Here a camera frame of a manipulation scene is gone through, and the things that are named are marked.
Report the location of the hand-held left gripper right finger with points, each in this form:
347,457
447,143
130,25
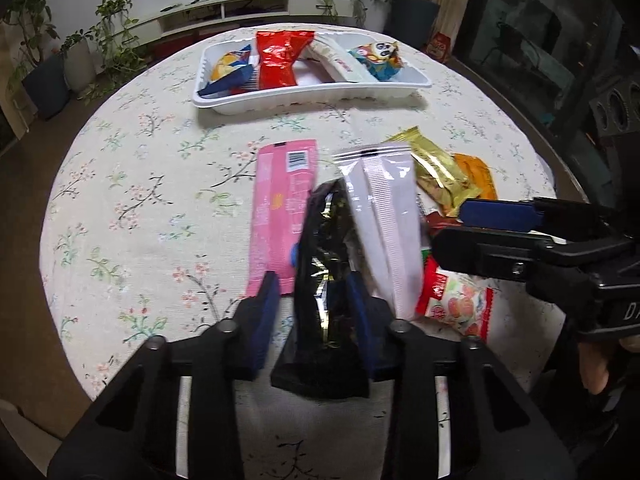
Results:
367,320

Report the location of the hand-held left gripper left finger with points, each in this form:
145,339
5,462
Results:
262,310

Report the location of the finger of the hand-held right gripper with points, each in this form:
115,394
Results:
500,214
480,255

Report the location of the black snack packet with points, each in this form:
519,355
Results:
325,310

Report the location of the orange snack packet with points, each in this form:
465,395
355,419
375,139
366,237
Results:
477,172

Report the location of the red white candy packet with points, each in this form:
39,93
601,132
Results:
455,300

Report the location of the gold snack packet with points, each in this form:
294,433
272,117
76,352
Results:
440,170

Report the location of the pale white snack packet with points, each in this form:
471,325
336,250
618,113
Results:
390,220

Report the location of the pink snack packet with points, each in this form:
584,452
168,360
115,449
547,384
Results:
280,200

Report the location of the blue panda snack packet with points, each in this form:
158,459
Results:
377,60

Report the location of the white plastic tray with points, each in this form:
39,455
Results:
310,97

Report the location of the white silver snack packet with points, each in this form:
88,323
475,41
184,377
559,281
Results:
340,62

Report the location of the blue chips packet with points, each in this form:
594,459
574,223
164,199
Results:
227,67

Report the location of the large red snack bag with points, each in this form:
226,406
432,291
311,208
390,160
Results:
275,60

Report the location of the person's right hand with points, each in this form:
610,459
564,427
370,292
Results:
595,365

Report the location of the black speaker box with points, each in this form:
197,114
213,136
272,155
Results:
615,110

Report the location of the red paper bag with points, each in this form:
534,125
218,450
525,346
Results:
440,45

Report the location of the beige curtain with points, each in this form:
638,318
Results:
457,5

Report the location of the large-leaf plant dark blue pot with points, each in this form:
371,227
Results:
412,15

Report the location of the small plant white ribbed pot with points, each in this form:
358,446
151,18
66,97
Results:
80,65

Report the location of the white television cabinet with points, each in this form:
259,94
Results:
200,10

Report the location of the tall plant dark blue pot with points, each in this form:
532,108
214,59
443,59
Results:
45,85

